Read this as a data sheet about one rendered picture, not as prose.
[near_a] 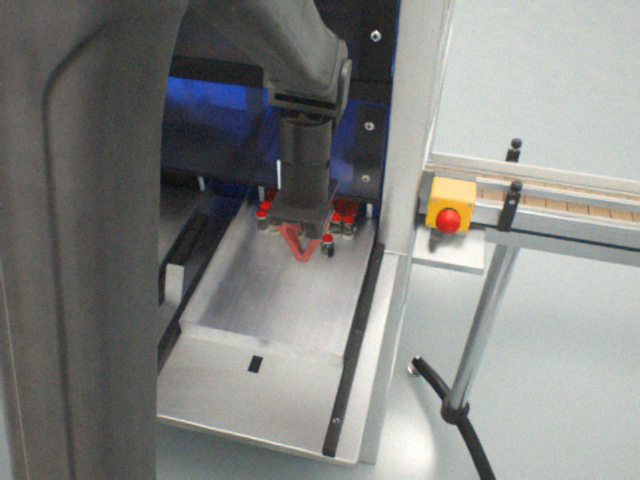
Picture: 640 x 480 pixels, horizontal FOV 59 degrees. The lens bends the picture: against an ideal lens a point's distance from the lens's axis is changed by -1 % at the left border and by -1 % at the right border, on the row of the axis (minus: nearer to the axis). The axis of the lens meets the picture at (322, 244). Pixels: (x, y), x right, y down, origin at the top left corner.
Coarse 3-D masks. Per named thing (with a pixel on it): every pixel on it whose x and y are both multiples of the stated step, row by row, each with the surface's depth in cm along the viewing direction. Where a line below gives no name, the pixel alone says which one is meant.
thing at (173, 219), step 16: (160, 192) 115; (176, 192) 115; (192, 192) 115; (208, 192) 111; (160, 208) 111; (176, 208) 111; (192, 208) 106; (160, 224) 108; (176, 224) 108; (160, 240) 105; (176, 240) 101; (160, 256) 102; (160, 272) 97
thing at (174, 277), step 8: (168, 264) 93; (168, 272) 93; (176, 272) 93; (168, 280) 93; (176, 280) 93; (168, 288) 93; (176, 288) 93; (168, 296) 94; (176, 296) 93; (168, 304) 94; (176, 304) 94; (160, 312) 93; (168, 312) 93; (160, 320) 92; (168, 320) 92; (160, 328) 91; (160, 336) 89
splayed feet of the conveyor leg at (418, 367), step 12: (420, 360) 181; (408, 372) 186; (420, 372) 178; (432, 372) 174; (432, 384) 171; (444, 384) 169; (444, 396) 166; (444, 408) 163; (468, 408) 163; (444, 420) 164; (456, 420) 161; (468, 420) 161; (468, 432) 158; (468, 444) 158; (480, 444) 157; (480, 456) 156; (480, 468) 155
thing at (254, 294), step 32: (224, 256) 102; (256, 256) 102; (288, 256) 102; (320, 256) 102; (352, 256) 102; (224, 288) 97; (256, 288) 97; (288, 288) 97; (320, 288) 97; (352, 288) 97; (192, 320) 92; (224, 320) 92; (256, 320) 92; (288, 320) 92; (320, 320) 92; (352, 320) 88; (288, 352) 86; (320, 352) 84
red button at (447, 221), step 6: (444, 210) 91; (450, 210) 91; (438, 216) 91; (444, 216) 90; (450, 216) 90; (456, 216) 90; (438, 222) 91; (444, 222) 90; (450, 222) 90; (456, 222) 90; (438, 228) 92; (444, 228) 91; (450, 228) 91; (456, 228) 91
